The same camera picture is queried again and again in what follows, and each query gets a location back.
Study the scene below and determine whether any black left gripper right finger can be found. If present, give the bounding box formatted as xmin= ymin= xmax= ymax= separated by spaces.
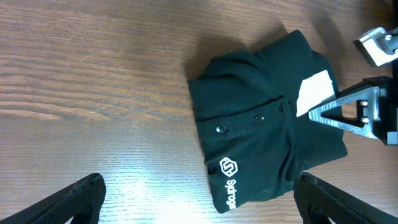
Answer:
xmin=294 ymin=172 xmax=397 ymax=224

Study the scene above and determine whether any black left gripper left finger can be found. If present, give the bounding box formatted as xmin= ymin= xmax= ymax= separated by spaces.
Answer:
xmin=1 ymin=173 xmax=106 ymax=224

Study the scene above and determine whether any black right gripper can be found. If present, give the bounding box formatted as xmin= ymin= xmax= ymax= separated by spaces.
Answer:
xmin=308 ymin=0 xmax=398 ymax=146

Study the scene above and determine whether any black polo shirt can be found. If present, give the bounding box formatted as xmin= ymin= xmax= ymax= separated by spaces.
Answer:
xmin=188 ymin=30 xmax=347 ymax=213

